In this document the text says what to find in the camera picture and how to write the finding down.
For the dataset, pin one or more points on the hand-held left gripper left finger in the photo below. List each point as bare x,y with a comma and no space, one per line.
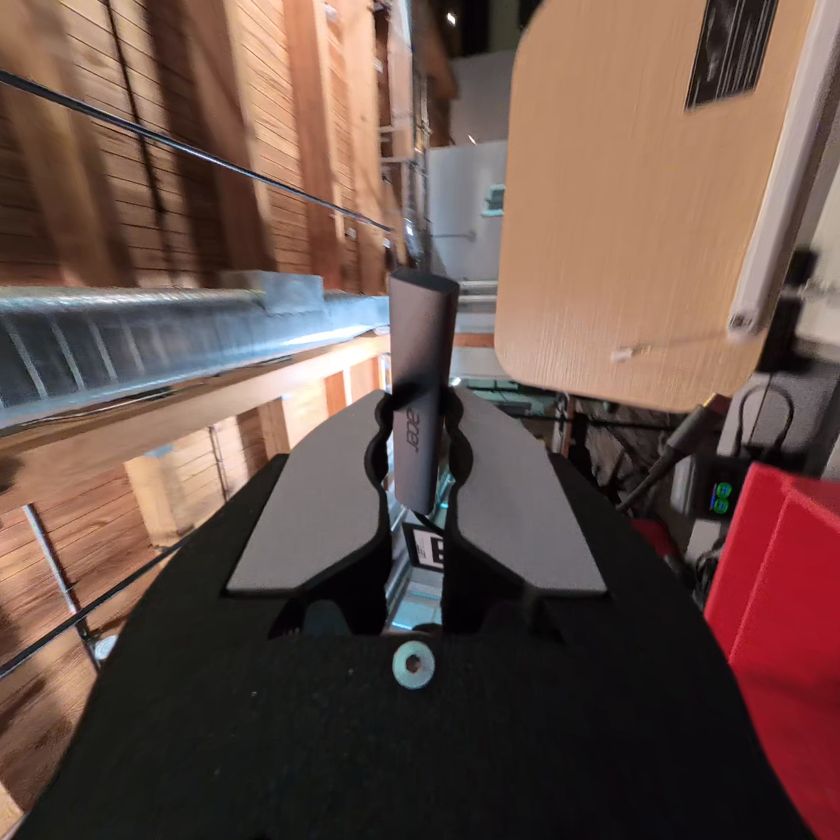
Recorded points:
308,512

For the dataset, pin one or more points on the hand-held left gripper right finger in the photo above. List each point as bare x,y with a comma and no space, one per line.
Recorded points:
525,512

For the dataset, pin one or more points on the grey USB hub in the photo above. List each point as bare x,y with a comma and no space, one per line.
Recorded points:
420,341

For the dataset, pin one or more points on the red plastic bin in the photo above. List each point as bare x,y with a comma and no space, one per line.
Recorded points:
787,623

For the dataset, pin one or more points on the white printed tag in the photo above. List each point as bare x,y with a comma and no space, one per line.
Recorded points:
423,544

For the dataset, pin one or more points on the wooden book stand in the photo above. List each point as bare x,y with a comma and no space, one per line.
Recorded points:
623,229

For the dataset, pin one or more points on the metal ventilation duct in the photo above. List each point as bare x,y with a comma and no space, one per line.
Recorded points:
131,341

